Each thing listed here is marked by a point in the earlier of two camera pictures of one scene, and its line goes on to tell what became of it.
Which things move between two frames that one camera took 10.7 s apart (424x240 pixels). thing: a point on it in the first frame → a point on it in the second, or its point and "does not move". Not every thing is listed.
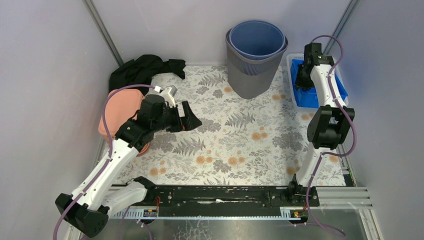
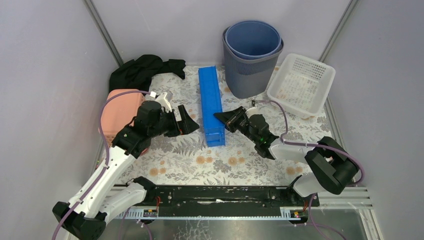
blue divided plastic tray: x=308 y=97 → x=211 y=104
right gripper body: x=302 y=81 → x=241 y=123
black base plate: x=234 y=197 does not move
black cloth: x=142 y=70 does not move
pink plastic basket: x=122 y=105 does not move
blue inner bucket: x=256 y=40 does not move
